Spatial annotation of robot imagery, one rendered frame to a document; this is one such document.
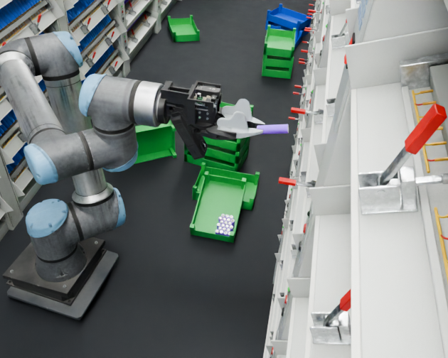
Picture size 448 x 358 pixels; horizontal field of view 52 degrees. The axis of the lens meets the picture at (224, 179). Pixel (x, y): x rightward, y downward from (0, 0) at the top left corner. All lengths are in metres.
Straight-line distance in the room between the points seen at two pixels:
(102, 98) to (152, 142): 1.54
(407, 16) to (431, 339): 0.31
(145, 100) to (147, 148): 1.58
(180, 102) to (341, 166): 0.44
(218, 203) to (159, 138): 0.54
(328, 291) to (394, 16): 0.30
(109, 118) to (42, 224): 0.79
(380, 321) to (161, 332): 1.56
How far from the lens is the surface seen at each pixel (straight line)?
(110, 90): 0.96
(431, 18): 0.50
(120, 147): 1.02
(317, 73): 1.30
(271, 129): 0.93
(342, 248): 0.59
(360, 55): 0.50
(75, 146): 1.02
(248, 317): 1.87
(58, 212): 1.71
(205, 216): 2.14
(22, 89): 1.27
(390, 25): 0.49
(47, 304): 1.90
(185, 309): 1.88
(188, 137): 0.96
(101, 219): 1.73
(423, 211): 0.36
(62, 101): 1.56
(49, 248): 1.75
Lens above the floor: 1.60
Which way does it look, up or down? 42 degrees down
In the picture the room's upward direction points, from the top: 4 degrees clockwise
